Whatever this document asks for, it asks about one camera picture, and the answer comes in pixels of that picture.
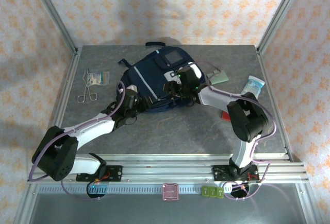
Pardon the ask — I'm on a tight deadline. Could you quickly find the navy blue backpack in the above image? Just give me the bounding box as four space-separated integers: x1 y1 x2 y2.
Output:
117 41 205 114

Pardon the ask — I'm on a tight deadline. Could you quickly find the blue white tissue pack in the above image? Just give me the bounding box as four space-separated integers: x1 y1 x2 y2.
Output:
243 76 266 96

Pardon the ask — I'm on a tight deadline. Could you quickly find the grey green card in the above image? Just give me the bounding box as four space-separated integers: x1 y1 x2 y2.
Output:
206 70 229 84

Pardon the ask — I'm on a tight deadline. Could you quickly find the clear packet green print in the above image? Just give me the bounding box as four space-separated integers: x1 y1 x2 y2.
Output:
86 71 110 85

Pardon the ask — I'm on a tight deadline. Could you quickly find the pink square plastic tile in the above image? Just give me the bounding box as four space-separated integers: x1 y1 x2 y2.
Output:
161 182 179 202

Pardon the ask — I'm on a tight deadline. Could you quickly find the grey metal front panel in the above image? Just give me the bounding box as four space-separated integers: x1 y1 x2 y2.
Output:
25 193 310 224

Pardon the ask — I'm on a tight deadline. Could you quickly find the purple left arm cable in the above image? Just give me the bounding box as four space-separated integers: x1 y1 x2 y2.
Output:
27 81 127 201

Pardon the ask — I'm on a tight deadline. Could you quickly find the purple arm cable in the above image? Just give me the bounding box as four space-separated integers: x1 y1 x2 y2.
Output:
27 81 127 201
180 61 278 201

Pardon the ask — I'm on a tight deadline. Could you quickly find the aluminium table side rail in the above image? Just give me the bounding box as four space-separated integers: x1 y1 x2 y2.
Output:
38 46 83 163
255 46 294 163

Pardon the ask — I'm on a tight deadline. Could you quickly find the aluminium mounting rail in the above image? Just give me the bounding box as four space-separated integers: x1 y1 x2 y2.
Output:
27 153 309 185

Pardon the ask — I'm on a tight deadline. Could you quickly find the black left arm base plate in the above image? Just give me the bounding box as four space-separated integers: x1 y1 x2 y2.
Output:
76 165 123 182

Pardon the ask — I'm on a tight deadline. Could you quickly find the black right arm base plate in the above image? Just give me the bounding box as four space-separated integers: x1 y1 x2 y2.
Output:
211 164 259 182

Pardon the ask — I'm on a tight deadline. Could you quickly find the slotted grey cable duct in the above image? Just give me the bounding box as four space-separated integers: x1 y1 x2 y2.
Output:
37 184 233 195

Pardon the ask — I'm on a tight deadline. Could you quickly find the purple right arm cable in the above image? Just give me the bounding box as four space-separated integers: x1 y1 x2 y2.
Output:
180 61 278 201

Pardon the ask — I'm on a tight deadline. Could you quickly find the aluminium frame post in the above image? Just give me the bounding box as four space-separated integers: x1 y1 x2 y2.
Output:
256 0 302 55
27 0 79 55

